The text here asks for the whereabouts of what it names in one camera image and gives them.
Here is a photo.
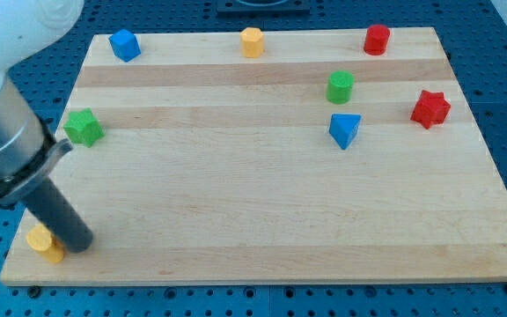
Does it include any blue triangle block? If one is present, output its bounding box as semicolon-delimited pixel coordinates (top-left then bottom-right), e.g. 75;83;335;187
328;114;362;150

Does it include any red cylinder block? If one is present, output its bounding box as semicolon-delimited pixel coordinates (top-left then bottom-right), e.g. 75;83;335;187
364;24;391;55

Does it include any yellow cylinder block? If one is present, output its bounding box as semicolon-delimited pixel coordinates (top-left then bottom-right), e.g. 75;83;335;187
26;224;65;264

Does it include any green star block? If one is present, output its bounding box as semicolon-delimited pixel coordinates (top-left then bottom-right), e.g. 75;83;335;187
63;108;105;147

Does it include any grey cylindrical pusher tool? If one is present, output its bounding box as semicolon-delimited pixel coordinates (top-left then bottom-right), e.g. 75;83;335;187
22;178;93;253

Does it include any yellow hexagon block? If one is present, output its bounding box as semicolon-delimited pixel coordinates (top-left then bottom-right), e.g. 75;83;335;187
239;27;264;58

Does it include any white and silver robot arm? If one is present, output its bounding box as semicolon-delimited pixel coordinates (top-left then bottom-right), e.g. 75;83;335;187
0;0;85;206

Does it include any wooden board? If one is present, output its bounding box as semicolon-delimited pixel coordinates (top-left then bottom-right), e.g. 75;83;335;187
0;27;507;286

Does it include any green cylinder block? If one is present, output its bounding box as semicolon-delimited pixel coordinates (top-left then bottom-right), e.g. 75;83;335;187
326;70;355;104

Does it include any blue cube block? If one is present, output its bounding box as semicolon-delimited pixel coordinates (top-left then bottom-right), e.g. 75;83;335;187
108;29;141;63

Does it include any red star block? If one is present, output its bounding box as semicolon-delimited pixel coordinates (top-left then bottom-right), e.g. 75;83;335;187
410;90;451;129

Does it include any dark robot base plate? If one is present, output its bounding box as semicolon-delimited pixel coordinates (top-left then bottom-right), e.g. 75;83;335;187
215;0;311;17

